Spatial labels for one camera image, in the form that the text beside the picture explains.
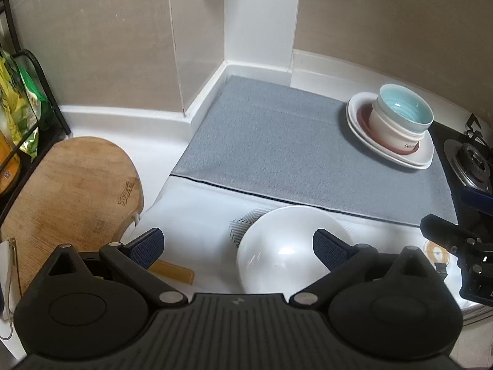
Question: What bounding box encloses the white cable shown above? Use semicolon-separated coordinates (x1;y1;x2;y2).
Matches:
0;239;21;340

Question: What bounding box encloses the large white bowl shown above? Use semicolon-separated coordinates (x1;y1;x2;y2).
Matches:
236;205;357;294

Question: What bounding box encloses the white plate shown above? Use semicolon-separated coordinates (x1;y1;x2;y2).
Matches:
348;121;433;170
347;92;435;166

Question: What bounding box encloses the small wooden board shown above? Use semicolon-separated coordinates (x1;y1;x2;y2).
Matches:
148;260;195;286

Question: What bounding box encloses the black gas stove burner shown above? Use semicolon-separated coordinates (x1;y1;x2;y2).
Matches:
428;113;493;202

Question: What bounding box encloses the grey mat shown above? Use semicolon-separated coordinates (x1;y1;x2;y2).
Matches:
169;75;459;227

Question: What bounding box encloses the wooden cutting board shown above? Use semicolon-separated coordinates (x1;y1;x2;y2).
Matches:
0;136;145;295

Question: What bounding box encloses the white printed bowl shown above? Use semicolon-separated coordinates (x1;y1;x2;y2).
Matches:
368;99;426;152

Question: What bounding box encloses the black wire rack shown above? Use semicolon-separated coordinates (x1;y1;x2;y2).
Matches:
0;0;73;222

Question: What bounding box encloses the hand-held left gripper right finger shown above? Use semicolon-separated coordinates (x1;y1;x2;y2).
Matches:
289;229;443;306

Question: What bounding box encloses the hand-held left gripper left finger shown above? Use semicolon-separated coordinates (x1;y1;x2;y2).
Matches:
33;227;189;306

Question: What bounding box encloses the orange jar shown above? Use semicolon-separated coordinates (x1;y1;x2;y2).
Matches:
0;131;22;198

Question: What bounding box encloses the brown plate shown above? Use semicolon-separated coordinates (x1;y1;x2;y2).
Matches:
356;105;421;156

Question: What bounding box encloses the white bowl blue inside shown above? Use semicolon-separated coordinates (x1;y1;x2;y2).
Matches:
375;84;434;136

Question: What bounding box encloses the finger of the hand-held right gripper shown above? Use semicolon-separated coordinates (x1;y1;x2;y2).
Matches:
460;186;493;209
420;214;477;249

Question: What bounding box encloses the white patterned mat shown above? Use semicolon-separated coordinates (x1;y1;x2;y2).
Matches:
139;175;468;297

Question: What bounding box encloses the yellow green snack packet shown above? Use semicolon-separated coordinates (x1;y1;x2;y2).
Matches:
0;48;40;159

